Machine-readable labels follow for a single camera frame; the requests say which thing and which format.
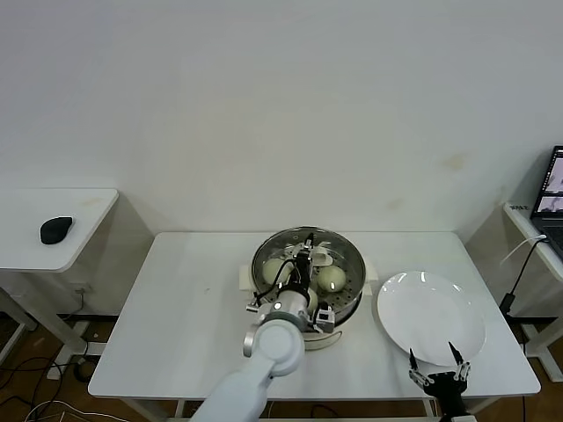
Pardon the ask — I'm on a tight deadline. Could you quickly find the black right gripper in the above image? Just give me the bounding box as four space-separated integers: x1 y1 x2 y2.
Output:
407 340 473 417

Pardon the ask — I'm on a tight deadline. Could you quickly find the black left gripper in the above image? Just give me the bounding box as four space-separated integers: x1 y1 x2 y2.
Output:
291 234 318 293

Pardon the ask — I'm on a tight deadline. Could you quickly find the steel steamer basket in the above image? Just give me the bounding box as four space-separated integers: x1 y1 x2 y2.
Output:
237 226 378 329

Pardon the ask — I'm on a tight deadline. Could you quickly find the white round plate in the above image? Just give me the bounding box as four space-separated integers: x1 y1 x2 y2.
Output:
376 271 486 366

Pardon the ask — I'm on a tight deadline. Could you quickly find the white laptop desk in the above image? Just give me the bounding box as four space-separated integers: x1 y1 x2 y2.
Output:
464 201 563 383

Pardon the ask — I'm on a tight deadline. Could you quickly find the black laptop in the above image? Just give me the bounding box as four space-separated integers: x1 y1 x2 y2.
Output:
530 146 563 258

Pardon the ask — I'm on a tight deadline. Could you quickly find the white side table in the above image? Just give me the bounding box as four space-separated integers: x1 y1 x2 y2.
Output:
0 187 155 366

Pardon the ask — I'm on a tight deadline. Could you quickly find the black computer mouse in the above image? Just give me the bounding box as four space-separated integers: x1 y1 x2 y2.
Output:
39 215 74 244

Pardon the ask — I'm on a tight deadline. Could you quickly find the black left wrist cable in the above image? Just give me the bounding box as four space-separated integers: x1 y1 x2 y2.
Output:
250 258 304 309

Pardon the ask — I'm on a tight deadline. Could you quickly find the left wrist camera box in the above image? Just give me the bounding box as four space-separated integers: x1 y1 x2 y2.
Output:
312 302 336 333

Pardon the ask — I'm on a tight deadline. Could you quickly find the black cable with adapter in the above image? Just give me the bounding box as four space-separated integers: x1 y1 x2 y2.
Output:
499 239 549 317

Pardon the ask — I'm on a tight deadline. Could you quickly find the white cable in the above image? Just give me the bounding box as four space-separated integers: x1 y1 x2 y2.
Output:
500 235 549 268

